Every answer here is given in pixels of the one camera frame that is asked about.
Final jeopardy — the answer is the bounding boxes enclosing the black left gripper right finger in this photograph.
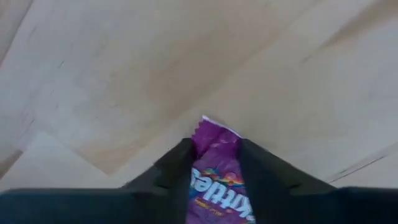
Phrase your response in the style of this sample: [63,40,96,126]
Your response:
[241,139,337,224]

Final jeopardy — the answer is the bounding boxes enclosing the purple Skittles candy pack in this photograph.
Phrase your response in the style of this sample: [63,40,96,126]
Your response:
[185,115,256,224]

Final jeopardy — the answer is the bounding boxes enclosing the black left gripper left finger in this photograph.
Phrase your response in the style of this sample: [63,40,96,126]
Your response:
[121,138,196,224]

